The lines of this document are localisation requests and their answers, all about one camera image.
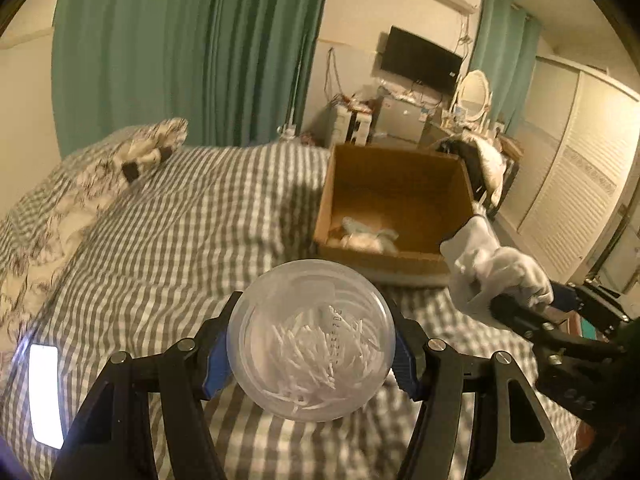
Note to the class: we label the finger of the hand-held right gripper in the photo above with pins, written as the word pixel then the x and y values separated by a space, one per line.
pixel 545 332
pixel 587 300

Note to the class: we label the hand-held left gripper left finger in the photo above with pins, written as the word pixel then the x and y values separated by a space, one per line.
pixel 218 366

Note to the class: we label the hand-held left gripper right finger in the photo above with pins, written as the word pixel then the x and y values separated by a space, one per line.
pixel 404 362

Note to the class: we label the clear round plastic swab container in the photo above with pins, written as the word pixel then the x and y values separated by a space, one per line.
pixel 312 335

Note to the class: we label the brown cardboard box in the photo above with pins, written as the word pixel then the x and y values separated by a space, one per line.
pixel 400 195

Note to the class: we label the white plastic bag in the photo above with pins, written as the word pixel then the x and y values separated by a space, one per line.
pixel 367 235

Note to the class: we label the white louvred wardrobe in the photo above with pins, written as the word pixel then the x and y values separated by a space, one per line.
pixel 575 160

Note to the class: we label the grey checked bed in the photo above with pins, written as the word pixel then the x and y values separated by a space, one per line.
pixel 200 220

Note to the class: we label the lit smartphone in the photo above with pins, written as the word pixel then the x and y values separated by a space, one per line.
pixel 46 395

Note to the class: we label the chair with draped clothes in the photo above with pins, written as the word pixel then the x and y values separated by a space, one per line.
pixel 482 160

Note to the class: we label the floral patterned pillow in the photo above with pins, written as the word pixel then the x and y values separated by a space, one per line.
pixel 75 190

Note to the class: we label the oval white vanity mirror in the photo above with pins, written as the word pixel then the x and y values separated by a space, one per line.
pixel 472 91

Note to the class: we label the white cabinet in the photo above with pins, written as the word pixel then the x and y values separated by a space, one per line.
pixel 347 125

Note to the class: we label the small silver fridge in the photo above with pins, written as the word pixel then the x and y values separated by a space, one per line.
pixel 400 117

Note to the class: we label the narrow green curtain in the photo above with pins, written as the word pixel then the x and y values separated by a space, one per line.
pixel 505 60

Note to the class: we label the wide green curtain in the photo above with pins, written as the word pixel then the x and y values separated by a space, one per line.
pixel 190 50

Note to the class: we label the black wall television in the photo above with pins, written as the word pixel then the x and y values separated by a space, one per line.
pixel 420 60

